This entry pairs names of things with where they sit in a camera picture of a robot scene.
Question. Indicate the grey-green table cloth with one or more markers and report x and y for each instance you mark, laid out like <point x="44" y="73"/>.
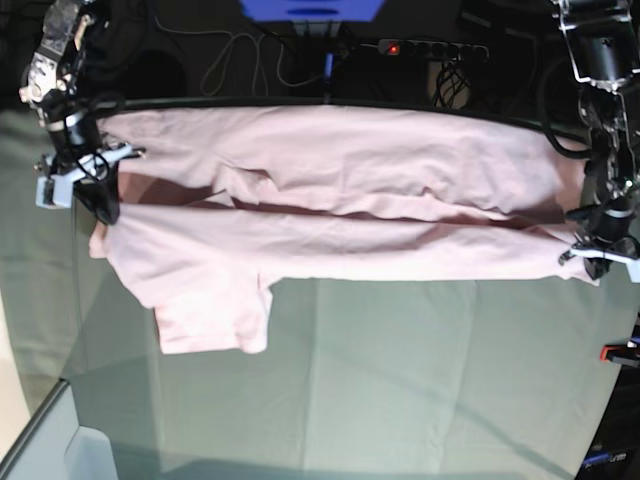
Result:
<point x="465" y="379"/>

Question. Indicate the red black right clamp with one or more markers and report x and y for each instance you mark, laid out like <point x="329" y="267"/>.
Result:
<point x="624" y="354"/>

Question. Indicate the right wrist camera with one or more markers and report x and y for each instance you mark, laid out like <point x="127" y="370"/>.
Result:
<point x="54" y="192"/>

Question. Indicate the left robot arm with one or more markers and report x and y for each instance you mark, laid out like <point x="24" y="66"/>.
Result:
<point x="603" y="53"/>

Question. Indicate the pink t-shirt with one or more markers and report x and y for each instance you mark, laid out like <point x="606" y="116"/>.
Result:
<point x="228" y="201"/>

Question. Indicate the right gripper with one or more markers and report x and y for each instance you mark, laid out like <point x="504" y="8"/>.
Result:
<point x="94" y="155"/>

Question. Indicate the white plastic bin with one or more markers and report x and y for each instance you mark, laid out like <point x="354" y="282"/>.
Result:
<point x="54" y="445"/>

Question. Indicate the white power strip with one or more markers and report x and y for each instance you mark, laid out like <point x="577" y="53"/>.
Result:
<point x="431" y="50"/>

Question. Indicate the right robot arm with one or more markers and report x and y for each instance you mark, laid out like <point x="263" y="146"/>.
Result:
<point x="51" y="87"/>

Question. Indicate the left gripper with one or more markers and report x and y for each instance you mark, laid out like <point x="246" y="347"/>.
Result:
<point x="603" y="236"/>

